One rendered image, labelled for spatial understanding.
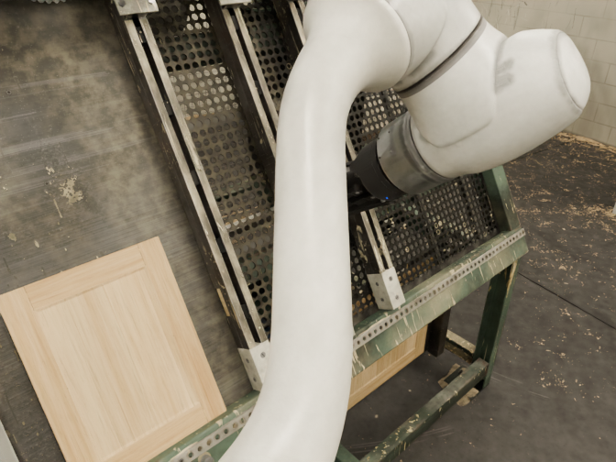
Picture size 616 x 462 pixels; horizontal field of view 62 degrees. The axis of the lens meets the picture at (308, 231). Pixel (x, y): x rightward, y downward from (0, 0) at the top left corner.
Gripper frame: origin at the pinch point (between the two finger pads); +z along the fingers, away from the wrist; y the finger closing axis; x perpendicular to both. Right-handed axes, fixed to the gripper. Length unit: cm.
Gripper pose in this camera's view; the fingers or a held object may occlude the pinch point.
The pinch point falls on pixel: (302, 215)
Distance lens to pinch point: 75.7
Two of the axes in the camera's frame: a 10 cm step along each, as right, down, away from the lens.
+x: 0.1, 9.4, -3.5
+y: -8.2, -2.0, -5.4
